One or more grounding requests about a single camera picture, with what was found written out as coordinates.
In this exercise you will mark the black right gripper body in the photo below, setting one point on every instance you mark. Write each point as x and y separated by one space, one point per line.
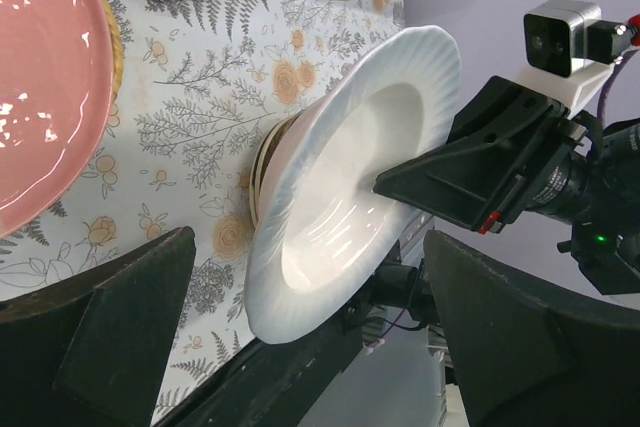
518 151

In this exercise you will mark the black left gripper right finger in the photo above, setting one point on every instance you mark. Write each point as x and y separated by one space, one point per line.
527 352

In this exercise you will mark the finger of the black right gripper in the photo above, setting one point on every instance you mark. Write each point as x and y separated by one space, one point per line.
440 187

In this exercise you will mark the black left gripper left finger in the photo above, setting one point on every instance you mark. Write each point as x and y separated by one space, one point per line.
92 350

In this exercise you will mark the white ribbed soup plate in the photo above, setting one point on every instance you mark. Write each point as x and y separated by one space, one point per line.
322 230

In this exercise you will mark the yellow woven bamboo tray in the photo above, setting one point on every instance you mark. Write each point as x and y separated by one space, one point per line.
117 50

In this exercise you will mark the cream and pink plate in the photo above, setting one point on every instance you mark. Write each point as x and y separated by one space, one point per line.
57 74

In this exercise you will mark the black gold-rimmed bowl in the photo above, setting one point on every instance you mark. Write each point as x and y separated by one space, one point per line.
263 156

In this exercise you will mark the floral table mat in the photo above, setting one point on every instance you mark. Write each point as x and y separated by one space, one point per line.
204 81

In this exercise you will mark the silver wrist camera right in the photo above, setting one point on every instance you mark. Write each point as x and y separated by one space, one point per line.
555 35

